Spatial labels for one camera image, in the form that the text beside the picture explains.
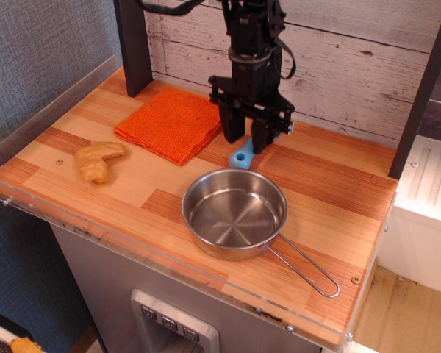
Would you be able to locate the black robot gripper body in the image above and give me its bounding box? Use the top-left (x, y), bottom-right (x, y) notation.
top-left (209, 51), bottom-right (294, 133)

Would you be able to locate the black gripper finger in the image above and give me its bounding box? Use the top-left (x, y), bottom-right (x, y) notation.
top-left (218, 102), bottom-right (245, 143)
top-left (251, 118), bottom-right (282, 154)

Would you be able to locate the blue handled grey spoon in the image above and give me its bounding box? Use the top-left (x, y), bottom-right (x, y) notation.
top-left (229, 138), bottom-right (255, 169)

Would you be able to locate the tan toy chicken piece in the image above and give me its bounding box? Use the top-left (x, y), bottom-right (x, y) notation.
top-left (74, 141), bottom-right (126, 184)

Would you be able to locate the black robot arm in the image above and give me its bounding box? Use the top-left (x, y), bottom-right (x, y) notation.
top-left (209, 1), bottom-right (295, 154)

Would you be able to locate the orange folded cloth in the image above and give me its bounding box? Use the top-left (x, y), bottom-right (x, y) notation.
top-left (114, 88), bottom-right (221, 165)

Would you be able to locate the stainless steel pan bowl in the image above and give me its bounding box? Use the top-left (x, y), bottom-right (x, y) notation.
top-left (181, 168), bottom-right (341, 299)

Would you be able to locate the white toy sink unit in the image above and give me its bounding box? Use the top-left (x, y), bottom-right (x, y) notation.
top-left (377, 136), bottom-right (441, 292)

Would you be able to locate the grey toy fridge cabinet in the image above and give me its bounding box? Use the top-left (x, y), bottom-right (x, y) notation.
top-left (52, 226), bottom-right (321, 352)

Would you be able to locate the silver dispenser panel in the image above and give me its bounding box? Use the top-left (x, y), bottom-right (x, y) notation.
top-left (130, 289), bottom-right (221, 352)

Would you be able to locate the orange object bottom left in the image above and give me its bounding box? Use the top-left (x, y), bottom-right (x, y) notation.
top-left (10, 337), bottom-right (43, 353)

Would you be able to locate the dark left upright post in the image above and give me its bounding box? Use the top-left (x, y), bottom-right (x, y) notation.
top-left (113, 0), bottom-right (153, 97)

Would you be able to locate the dark upright post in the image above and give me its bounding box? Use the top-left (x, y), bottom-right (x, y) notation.
top-left (388, 24), bottom-right (441, 179)
top-left (113, 0), bottom-right (153, 97)

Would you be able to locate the dark right upright post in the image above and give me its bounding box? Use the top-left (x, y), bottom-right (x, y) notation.
top-left (388, 24), bottom-right (441, 179)

